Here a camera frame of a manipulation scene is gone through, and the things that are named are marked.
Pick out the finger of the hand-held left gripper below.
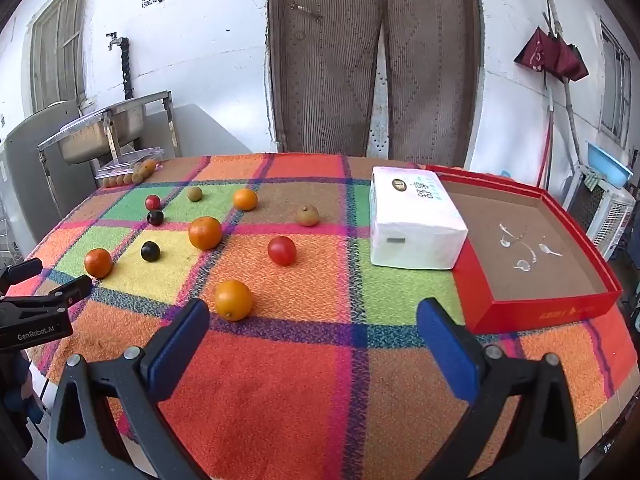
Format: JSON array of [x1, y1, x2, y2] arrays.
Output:
[[0, 274, 94, 317], [0, 258, 45, 296]]

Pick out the row of small longans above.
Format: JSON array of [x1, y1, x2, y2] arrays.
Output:
[[102, 170, 146, 188]]

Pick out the grey metal cabinet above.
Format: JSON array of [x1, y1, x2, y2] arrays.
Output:
[[0, 100, 96, 261]]

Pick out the deep orange tangerine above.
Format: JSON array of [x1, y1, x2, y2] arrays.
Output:
[[188, 216, 223, 251], [83, 248, 114, 280]]

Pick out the red cardboard box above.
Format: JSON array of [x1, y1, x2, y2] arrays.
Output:
[[425, 164, 623, 335]]

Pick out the colourful checkered blanket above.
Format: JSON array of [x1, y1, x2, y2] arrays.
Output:
[[22, 152, 628, 480]]

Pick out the clear plastic container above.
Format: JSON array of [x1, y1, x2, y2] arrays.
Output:
[[95, 147, 165, 188]]

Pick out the grey board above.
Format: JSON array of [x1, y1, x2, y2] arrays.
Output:
[[172, 104, 252, 159]]

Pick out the red dustpan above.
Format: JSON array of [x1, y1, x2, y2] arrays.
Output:
[[537, 120, 555, 188]]

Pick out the white tissue pack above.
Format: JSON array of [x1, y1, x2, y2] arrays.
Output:
[[369, 166, 469, 270]]

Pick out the barred window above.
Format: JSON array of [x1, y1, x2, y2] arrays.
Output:
[[597, 20, 633, 148]]

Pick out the maroon folded umbrella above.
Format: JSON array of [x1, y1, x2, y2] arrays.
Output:
[[513, 26, 590, 82]]

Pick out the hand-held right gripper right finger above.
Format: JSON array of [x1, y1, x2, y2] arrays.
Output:
[[416, 297, 581, 480]]

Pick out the window with grey frame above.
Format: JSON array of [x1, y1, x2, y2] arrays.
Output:
[[27, 0, 93, 113]]

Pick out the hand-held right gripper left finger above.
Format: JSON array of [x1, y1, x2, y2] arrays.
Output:
[[47, 298, 211, 480]]

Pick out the white air conditioner unit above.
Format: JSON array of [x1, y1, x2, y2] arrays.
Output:
[[565, 162, 636, 261]]

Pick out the light blue basin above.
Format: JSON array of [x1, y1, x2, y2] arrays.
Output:
[[586, 141, 633, 188]]

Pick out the yellow-orange orange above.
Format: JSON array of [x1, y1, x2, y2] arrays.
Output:
[[233, 188, 259, 212], [214, 280, 254, 322]]

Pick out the black ribbed hose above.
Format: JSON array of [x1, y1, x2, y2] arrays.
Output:
[[120, 42, 136, 101]]

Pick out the brown metal door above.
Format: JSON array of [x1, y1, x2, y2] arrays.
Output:
[[265, 0, 483, 168]]

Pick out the stainless steel sink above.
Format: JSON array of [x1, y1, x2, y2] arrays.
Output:
[[37, 91, 176, 191]]

